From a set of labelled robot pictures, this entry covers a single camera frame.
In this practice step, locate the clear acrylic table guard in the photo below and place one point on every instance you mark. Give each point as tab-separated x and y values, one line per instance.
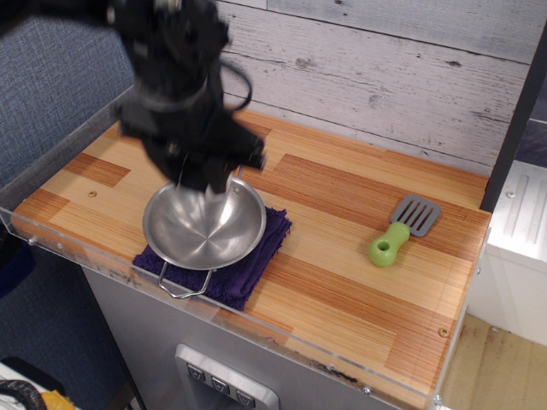
321	301

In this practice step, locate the green and grey toy spatula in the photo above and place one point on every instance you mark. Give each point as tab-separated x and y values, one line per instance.
414	216

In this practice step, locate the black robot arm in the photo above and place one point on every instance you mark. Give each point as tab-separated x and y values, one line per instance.
174	46

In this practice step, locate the black and white sushi roll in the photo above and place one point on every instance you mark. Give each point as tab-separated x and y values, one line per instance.
193	172

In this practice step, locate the steel bowl with wire handles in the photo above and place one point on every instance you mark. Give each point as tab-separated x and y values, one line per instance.
203	231

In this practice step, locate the white metal cabinet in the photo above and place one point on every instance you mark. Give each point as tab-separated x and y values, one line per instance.
509	289

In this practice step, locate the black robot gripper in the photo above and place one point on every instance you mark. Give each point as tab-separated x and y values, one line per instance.
204	127

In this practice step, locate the purple cloth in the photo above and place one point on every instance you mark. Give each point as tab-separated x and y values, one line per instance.
231	285

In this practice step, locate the dark grey right post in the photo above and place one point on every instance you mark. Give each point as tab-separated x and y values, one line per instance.
517	126

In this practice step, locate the silver dispenser button panel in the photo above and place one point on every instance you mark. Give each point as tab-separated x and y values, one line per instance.
210	384

